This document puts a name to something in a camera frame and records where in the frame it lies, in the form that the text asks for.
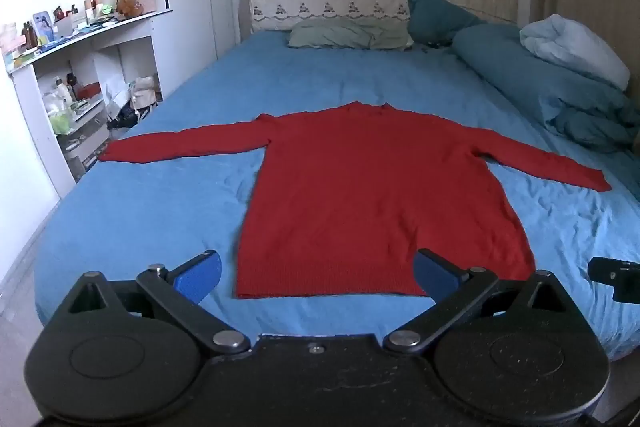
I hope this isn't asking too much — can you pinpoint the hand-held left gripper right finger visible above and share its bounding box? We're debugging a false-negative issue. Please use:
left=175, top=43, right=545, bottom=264
left=382, top=248, right=574, bottom=353

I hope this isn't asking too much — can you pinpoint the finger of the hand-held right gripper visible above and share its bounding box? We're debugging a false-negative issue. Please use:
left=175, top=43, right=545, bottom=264
left=587, top=257, right=640, bottom=303

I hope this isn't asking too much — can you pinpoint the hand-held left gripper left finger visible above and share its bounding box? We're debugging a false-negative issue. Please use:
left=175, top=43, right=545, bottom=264
left=65, top=249, right=252, bottom=354

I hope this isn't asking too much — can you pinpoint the red long-sleeved sweater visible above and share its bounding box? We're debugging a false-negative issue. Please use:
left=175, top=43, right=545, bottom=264
left=98, top=101, right=612, bottom=299

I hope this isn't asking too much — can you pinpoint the bed with blue sheet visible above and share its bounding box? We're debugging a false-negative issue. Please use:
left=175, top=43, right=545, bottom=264
left=34, top=29, right=640, bottom=360

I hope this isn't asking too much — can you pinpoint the dark bag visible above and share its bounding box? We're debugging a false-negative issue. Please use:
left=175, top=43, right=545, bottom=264
left=106, top=106, right=139, bottom=131

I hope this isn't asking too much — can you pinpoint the beige cloth bag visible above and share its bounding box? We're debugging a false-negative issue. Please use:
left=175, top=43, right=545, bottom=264
left=127, top=76, right=161, bottom=124

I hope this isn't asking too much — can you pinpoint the teal duvet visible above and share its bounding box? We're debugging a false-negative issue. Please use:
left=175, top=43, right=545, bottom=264
left=452, top=24, right=640, bottom=154

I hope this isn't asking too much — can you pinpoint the red box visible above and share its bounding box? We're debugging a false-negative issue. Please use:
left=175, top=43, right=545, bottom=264
left=75, top=82, right=104, bottom=101

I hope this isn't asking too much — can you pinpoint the white shelf desk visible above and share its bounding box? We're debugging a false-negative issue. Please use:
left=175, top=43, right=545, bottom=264
left=5, top=9, right=173, bottom=200

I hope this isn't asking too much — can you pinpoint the light blue blanket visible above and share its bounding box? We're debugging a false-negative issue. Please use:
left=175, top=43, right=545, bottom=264
left=519, top=13, right=632, bottom=92

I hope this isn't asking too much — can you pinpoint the teal pillow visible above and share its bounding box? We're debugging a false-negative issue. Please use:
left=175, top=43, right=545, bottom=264
left=407, top=0, right=488, bottom=46

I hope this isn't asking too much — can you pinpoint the green pillow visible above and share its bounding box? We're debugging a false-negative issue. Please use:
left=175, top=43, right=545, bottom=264
left=287, top=18, right=415, bottom=52

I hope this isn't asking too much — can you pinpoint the brown teddy bear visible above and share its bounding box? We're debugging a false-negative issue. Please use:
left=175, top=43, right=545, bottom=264
left=116, top=0, right=145, bottom=19

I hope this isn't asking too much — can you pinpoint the blue printed card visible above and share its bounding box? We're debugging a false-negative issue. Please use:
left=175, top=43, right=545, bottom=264
left=32, top=11, right=54, bottom=44

